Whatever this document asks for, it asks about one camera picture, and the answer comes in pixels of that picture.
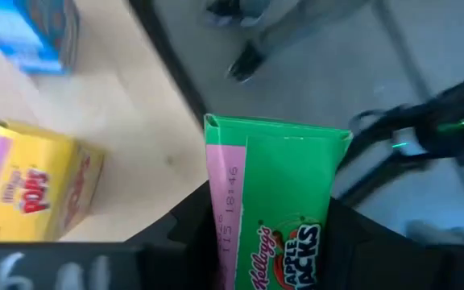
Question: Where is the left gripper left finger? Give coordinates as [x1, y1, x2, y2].
[125, 180, 221, 290]

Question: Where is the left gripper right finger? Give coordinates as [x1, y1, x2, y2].
[322, 197, 442, 290]

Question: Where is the green Apple Jacks cereal box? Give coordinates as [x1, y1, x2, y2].
[203, 114, 354, 290]

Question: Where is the yellow Corn Pops cereal box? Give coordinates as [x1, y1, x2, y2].
[0, 118, 106, 245]

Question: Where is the blue Rice Krispies cereal box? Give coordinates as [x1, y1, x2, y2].
[0, 0, 81, 76]

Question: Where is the black jointed device with light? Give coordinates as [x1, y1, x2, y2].
[338, 72, 464, 206]

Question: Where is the person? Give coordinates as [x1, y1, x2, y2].
[203, 0, 372, 84]

